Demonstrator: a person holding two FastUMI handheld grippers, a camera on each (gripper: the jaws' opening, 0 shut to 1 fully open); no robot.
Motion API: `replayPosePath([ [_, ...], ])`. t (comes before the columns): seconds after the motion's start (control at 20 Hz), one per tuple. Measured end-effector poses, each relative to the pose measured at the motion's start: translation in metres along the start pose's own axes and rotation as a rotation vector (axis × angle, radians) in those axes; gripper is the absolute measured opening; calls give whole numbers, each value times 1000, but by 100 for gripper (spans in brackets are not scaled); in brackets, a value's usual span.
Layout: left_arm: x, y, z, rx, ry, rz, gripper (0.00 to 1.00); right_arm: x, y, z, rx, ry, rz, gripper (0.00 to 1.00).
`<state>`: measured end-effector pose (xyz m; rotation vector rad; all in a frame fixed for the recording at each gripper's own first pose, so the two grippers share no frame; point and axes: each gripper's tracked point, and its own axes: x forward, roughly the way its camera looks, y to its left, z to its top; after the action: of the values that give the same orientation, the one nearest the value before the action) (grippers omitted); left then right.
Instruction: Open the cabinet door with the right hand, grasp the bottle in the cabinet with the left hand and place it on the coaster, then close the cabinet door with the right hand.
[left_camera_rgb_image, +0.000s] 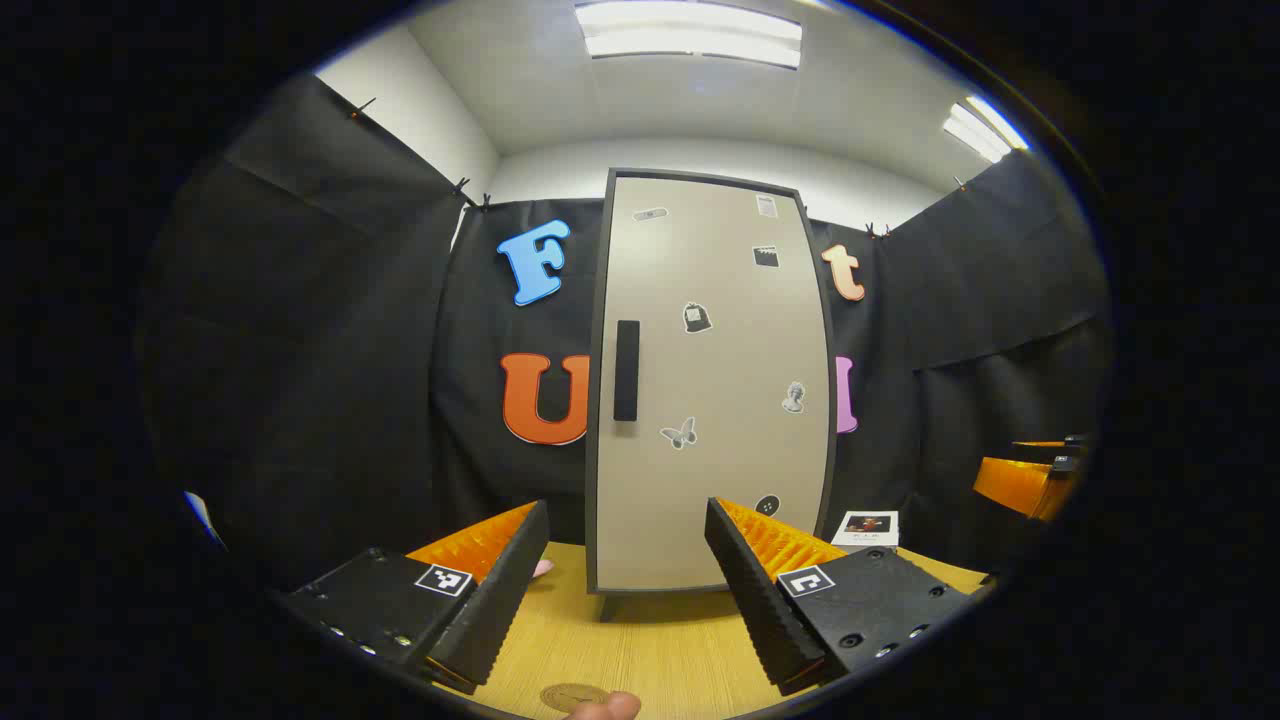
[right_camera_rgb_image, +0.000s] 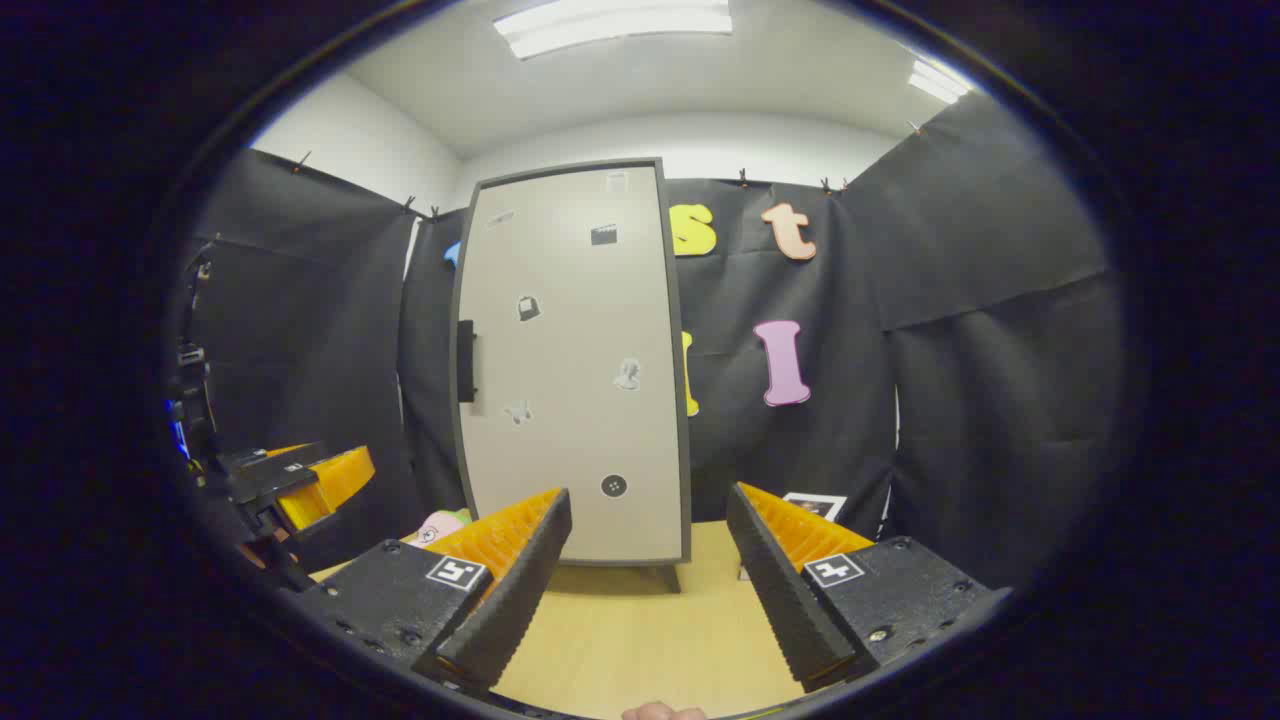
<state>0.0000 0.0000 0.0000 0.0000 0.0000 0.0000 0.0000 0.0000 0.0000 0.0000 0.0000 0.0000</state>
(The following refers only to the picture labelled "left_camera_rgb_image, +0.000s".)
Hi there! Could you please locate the white cover book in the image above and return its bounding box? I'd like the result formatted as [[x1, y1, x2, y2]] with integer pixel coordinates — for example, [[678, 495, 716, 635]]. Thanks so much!
[[832, 510, 900, 551]]

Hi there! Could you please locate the black door handle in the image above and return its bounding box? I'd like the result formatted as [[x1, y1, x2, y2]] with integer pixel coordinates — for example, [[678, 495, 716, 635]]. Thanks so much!
[[613, 320, 641, 422]]

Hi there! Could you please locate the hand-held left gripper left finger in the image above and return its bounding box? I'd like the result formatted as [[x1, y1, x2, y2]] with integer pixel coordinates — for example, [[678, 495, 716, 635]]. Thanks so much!
[[283, 500, 552, 696]]

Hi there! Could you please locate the beige cabinet door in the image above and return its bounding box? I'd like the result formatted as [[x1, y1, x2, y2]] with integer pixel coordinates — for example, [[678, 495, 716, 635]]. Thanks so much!
[[596, 177, 832, 592]]

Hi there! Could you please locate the small ceiling light panel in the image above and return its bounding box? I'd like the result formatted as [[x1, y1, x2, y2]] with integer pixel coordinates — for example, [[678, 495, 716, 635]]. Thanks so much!
[[942, 95, 1031, 164]]

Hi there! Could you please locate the long ceiling light panel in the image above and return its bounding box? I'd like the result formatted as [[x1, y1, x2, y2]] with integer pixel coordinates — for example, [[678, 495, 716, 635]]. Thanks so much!
[[573, 0, 804, 69]]

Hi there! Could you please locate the black backdrop cloth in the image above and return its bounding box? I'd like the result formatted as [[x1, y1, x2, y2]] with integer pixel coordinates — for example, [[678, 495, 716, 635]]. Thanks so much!
[[140, 70, 1113, 591]]

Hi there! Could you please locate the grey cabinet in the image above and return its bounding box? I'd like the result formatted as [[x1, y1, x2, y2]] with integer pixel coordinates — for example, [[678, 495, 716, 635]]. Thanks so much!
[[585, 168, 839, 622]]

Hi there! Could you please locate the round brown coaster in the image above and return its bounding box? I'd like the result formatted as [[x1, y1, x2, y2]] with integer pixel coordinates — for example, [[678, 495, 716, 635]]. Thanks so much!
[[540, 683, 613, 713]]

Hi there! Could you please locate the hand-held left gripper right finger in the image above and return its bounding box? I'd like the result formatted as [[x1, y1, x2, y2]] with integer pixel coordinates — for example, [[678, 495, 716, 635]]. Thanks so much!
[[705, 497, 976, 696]]

